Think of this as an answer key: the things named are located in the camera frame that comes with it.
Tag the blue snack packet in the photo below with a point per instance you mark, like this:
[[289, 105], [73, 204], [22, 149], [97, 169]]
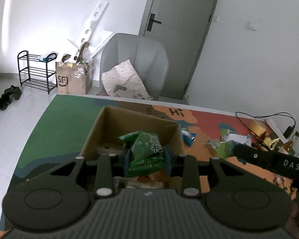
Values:
[[188, 137]]

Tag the black shoe rack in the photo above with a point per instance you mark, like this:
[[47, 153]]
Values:
[[31, 57]]

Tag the small green snack packet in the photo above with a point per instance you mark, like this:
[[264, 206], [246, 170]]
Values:
[[225, 132]]

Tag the crumpled yellow paper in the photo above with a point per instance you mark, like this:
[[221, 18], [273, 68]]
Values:
[[272, 142]]

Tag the grey armchair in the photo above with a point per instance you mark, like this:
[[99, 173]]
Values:
[[144, 54]]

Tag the printed cardboard shipping box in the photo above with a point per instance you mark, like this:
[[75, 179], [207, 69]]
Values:
[[74, 79]]

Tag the white board with holes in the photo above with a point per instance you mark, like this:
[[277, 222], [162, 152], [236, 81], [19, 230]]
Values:
[[96, 15]]

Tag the black charger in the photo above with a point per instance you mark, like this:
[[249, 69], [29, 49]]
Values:
[[289, 131]]

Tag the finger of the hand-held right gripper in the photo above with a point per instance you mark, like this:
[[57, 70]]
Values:
[[251, 155]]

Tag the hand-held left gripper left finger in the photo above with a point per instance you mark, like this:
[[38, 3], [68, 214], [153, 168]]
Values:
[[127, 159]]

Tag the grey door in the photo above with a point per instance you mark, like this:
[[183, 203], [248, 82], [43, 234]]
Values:
[[179, 17]]

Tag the white light switch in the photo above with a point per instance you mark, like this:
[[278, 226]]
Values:
[[251, 25]]

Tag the white snack packet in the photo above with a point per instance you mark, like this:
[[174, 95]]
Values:
[[236, 138]]

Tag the yellow tape roll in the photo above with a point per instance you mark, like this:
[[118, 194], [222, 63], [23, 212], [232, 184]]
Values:
[[258, 127]]

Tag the large green snack packet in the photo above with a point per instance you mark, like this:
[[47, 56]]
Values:
[[144, 151]]

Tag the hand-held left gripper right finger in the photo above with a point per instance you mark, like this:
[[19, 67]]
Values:
[[168, 160]]

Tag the dark green shoe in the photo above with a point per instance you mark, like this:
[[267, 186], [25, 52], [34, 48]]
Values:
[[3, 102], [13, 93]]

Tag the glass bottle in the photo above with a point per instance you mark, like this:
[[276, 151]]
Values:
[[290, 145]]

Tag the white flat board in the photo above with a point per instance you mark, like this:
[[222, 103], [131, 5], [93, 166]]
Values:
[[103, 38]]

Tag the dotted white pillow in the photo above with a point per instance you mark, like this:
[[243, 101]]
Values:
[[124, 79]]

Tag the pale green snack packet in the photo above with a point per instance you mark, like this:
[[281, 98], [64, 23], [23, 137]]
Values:
[[223, 149]]

